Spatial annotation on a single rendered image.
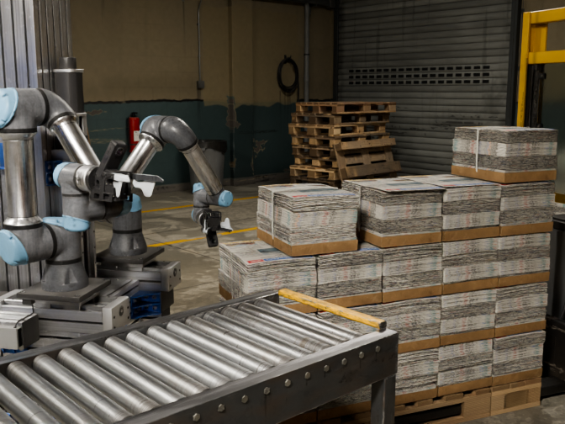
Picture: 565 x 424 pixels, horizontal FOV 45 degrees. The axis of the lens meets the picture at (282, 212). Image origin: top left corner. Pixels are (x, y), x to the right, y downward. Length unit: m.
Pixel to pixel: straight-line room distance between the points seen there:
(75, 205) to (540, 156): 2.02
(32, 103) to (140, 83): 7.63
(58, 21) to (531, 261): 2.20
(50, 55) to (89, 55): 6.90
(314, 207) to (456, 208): 0.66
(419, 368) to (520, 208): 0.82
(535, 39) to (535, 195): 1.00
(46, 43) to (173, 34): 7.62
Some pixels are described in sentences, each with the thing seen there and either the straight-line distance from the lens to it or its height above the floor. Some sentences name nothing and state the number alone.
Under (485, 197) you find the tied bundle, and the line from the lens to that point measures 3.02.
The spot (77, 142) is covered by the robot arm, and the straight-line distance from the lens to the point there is 2.18.
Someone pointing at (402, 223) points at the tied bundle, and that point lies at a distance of 2.80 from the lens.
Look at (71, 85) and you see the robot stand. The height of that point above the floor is 1.47.
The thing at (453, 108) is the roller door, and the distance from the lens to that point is 10.40.
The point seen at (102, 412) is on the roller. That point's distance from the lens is 1.55.
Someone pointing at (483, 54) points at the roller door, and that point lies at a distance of 10.16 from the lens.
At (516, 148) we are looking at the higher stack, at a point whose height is 1.21.
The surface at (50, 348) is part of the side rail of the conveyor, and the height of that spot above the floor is 0.80.
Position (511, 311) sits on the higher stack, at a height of 0.48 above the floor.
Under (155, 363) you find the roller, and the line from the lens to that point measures 1.74.
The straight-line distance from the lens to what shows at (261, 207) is 2.86.
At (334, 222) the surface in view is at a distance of 2.65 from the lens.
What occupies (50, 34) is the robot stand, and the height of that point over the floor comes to 1.65.
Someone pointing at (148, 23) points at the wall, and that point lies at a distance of 9.91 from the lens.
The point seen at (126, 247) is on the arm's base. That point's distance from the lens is 2.74.
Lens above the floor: 1.46
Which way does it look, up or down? 10 degrees down
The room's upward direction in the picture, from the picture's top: straight up
